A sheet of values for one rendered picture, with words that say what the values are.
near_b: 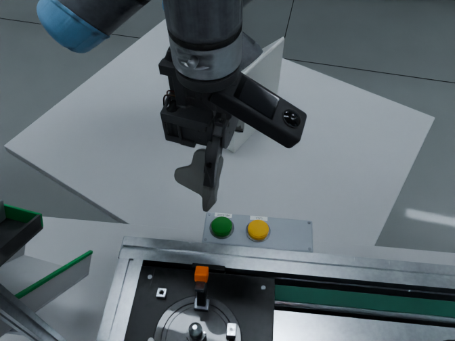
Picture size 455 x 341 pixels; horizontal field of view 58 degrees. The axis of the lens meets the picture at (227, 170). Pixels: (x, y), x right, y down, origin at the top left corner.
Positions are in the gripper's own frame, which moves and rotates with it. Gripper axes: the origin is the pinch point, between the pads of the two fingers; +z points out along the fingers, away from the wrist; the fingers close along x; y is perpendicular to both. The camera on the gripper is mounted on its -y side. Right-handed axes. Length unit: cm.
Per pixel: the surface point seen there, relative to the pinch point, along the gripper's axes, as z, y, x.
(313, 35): 126, 6, -205
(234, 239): 21.7, -1.4, 0.6
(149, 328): 19.9, 6.9, 20.6
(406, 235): 120, -61, -69
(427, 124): 34, -39, -52
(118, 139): 33, 37, -23
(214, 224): 20.5, 3.0, -0.7
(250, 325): 20.1, -8.6, 15.1
